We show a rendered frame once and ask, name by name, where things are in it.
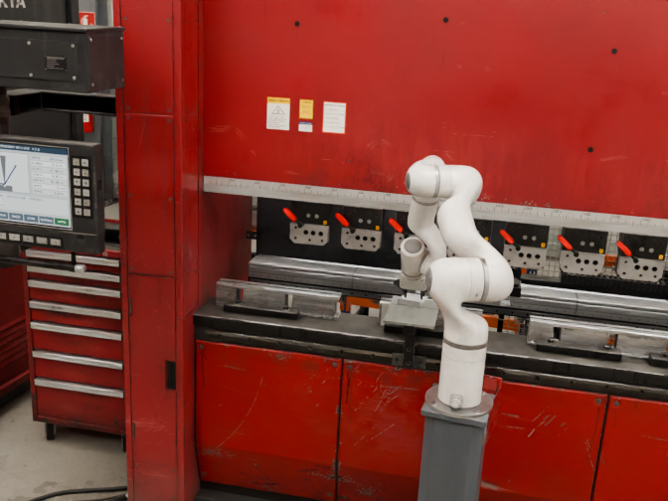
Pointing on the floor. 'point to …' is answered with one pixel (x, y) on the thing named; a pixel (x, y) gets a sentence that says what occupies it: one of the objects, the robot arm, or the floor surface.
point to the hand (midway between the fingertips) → (414, 292)
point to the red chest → (76, 341)
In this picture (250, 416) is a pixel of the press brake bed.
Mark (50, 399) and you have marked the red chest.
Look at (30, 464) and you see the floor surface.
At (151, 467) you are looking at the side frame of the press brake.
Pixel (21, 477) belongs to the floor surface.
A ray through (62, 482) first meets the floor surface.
